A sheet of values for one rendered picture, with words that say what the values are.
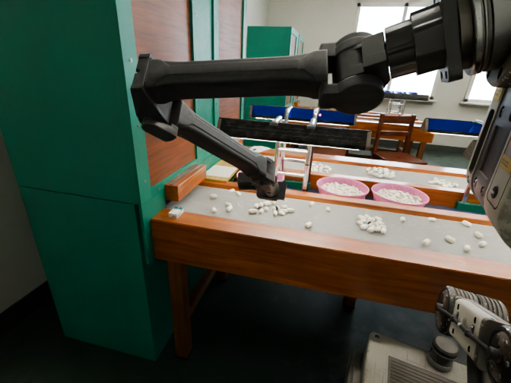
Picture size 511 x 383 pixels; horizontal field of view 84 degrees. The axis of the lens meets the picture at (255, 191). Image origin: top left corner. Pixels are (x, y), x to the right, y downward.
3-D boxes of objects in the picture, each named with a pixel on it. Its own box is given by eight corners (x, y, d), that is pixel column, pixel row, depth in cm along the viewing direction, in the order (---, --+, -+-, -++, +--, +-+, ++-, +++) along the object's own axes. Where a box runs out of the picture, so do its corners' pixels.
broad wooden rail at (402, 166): (508, 207, 179) (520, 180, 172) (234, 172, 214) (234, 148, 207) (497, 199, 190) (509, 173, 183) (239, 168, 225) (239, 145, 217)
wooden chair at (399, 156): (379, 200, 321) (400, 119, 285) (363, 186, 361) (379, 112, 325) (416, 200, 325) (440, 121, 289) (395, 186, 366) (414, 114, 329)
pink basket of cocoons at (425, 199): (431, 226, 132) (437, 207, 128) (371, 217, 137) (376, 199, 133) (415, 202, 156) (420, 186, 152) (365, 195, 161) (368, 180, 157)
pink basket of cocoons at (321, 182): (375, 213, 142) (379, 195, 138) (325, 213, 138) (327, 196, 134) (351, 191, 166) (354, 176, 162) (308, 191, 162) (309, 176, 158)
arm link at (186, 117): (150, 119, 53) (161, 74, 57) (134, 128, 56) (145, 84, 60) (278, 190, 84) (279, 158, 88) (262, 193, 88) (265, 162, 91)
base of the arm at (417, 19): (463, 79, 36) (455, -27, 33) (393, 96, 40) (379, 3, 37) (452, 78, 43) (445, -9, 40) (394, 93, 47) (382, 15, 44)
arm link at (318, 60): (105, 92, 46) (119, 45, 50) (145, 136, 59) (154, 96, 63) (392, 81, 40) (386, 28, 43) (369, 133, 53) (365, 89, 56)
